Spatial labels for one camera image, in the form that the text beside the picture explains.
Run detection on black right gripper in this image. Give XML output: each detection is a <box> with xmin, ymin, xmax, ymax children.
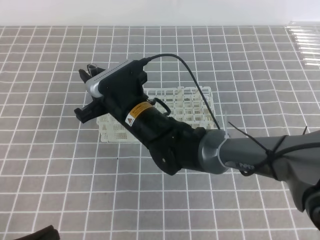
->
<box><xmin>74</xmin><ymin>67</ymin><xmax>148</xmax><ymax>124</ymax></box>

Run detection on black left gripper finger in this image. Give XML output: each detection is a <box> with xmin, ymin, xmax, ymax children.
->
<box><xmin>15</xmin><ymin>225</ymin><xmax>60</xmax><ymax>240</ymax></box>

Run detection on clear glass test tube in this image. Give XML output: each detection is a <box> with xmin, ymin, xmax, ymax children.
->
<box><xmin>87</xmin><ymin>63</ymin><xmax>99</xmax><ymax>77</ymax></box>

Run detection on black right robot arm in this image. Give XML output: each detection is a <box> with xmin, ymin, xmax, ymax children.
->
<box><xmin>75</xmin><ymin>67</ymin><xmax>320</xmax><ymax>227</ymax></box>

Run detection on white plastic test tube rack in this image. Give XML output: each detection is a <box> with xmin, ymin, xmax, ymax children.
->
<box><xmin>96</xmin><ymin>87</ymin><xmax>216</xmax><ymax>143</ymax></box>

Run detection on spare clear glass test tubes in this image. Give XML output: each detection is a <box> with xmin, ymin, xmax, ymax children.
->
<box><xmin>286</xmin><ymin>21</ymin><xmax>320</xmax><ymax>67</ymax></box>

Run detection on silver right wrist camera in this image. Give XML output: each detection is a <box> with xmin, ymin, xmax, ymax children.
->
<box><xmin>85</xmin><ymin>58</ymin><xmax>148</xmax><ymax>99</ymax></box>

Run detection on black right camera cable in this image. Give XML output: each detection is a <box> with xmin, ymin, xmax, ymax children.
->
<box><xmin>142</xmin><ymin>53</ymin><xmax>222</xmax><ymax>131</ymax></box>

